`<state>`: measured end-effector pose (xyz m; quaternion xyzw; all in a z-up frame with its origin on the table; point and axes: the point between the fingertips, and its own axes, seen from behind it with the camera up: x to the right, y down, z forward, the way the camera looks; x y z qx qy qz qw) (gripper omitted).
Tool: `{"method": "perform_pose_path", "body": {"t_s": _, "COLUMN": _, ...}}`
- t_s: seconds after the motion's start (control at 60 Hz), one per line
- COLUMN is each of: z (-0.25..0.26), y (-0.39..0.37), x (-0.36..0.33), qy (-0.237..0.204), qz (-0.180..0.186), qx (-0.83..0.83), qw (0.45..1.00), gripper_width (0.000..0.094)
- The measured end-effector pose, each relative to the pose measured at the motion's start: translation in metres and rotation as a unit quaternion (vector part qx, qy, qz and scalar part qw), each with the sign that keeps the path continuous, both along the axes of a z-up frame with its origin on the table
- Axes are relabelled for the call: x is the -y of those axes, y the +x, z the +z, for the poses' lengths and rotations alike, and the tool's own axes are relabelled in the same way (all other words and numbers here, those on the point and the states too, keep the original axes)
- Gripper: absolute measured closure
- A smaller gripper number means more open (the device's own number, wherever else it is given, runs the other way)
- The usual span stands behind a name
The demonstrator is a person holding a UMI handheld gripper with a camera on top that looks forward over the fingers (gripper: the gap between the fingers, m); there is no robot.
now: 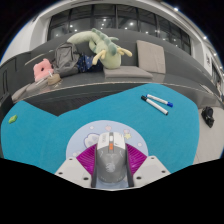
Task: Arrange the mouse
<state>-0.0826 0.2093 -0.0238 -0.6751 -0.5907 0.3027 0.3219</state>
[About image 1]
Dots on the pink plush cushion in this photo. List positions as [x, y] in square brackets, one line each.
[43, 70]

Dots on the ceiling lights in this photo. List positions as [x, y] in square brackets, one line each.
[175, 9]

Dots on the white marker black cap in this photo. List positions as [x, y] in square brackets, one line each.
[155, 105]

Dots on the green eraser block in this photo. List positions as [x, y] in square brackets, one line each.
[13, 119]

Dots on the green plush dragon toy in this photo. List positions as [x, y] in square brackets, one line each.
[111, 56]

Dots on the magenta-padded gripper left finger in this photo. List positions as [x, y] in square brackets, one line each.
[71, 171]

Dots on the grey stepped bench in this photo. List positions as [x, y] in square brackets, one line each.
[93, 80]

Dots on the upright grey seat cushion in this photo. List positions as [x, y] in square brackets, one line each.
[151, 56]

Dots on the small black bag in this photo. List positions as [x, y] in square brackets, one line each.
[207, 116]

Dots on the grey backpack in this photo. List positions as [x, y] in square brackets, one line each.
[66, 60]

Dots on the white marker blue cap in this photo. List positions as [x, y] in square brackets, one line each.
[160, 100]

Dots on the round light blue mouse pad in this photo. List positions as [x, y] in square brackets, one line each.
[81, 135]

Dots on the flat grey seat cushion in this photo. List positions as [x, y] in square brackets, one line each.
[128, 72]
[21, 94]
[38, 86]

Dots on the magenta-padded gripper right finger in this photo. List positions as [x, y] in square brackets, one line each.
[151, 171]

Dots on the grey computer mouse orange accent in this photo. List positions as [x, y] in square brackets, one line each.
[111, 160]

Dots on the large dark window wall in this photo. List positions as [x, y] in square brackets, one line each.
[83, 21]

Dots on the tan round pouch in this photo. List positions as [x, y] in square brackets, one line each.
[54, 79]

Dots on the dark blue patterned bag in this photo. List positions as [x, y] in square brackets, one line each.
[86, 63]

